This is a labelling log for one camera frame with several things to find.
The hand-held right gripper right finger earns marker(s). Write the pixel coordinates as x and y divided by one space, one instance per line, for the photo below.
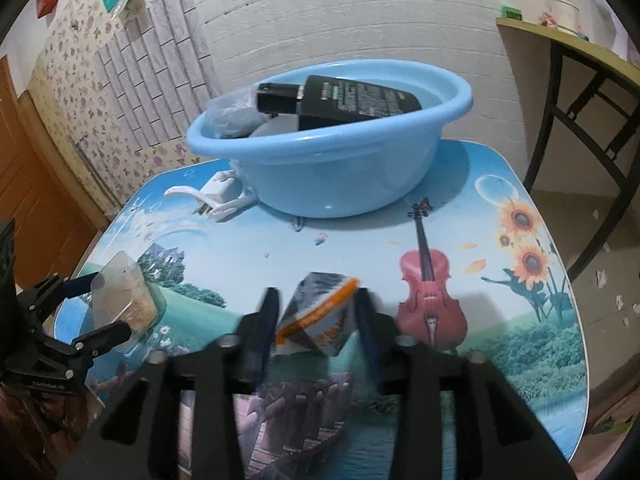
367 332

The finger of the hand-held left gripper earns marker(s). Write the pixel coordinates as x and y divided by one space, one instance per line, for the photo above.
82 282
100 337

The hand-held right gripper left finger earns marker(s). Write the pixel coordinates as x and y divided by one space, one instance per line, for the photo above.
262 332

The clear toothpick box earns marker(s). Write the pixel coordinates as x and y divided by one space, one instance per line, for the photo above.
125 300

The grey orange snack packet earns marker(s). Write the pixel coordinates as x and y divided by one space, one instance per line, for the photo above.
320 320

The blue plastic basin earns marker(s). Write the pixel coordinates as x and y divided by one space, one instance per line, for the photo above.
350 175

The clear labelled plastic box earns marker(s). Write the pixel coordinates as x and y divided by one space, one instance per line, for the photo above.
230 112

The black bottle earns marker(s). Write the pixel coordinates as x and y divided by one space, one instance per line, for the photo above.
360 97

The person's patterned clothing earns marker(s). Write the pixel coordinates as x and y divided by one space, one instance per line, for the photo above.
35 435

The wooden door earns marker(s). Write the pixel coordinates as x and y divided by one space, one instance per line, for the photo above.
35 175

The red box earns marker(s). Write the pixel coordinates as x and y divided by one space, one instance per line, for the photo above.
47 0

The small green box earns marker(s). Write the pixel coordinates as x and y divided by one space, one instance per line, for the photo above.
511 12

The floral white cup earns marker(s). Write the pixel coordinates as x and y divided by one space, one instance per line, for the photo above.
560 16

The yellow desk with black frame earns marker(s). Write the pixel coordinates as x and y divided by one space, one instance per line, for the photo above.
550 46

